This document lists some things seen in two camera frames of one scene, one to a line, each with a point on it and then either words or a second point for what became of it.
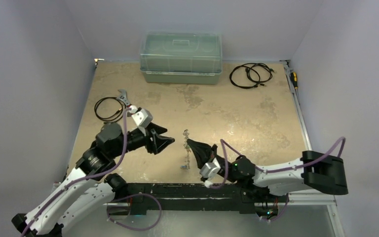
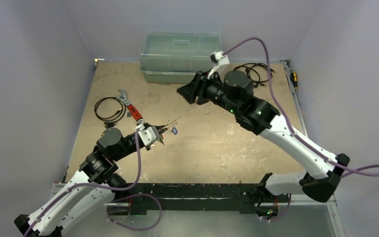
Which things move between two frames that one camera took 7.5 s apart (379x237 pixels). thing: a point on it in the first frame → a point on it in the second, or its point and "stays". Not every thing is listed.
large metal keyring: (186, 133) → (172, 123)
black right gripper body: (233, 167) → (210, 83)
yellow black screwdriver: (293, 77) stays
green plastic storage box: (180, 58) stays
